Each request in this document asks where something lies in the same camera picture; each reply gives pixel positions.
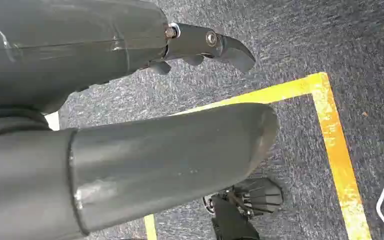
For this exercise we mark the black robot leg and foot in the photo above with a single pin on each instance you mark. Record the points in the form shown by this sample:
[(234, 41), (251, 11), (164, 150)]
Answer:
[(241, 205)]

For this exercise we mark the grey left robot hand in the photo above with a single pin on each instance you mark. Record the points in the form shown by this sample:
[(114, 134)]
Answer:
[(79, 59)]

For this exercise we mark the yellow floor tape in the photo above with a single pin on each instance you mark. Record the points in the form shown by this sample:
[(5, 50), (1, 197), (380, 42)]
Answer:
[(334, 142)]

